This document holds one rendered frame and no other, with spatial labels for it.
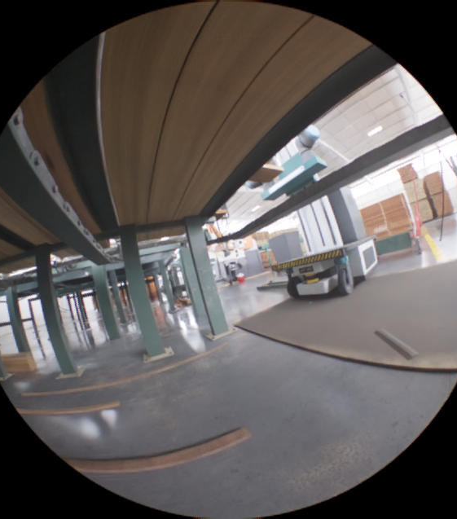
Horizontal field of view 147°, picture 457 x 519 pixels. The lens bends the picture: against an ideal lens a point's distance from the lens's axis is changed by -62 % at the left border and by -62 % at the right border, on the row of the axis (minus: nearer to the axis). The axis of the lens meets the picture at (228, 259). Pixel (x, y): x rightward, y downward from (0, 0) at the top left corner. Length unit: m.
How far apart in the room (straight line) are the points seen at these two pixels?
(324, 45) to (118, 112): 0.49
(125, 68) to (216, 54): 0.18
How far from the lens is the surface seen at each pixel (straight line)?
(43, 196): 0.28
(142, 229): 1.13
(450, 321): 0.77
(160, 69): 0.44
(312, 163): 1.35
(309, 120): 0.71
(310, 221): 1.62
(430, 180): 11.15
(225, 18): 0.42
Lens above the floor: 0.37
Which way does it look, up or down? 4 degrees up
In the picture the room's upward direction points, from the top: 15 degrees counter-clockwise
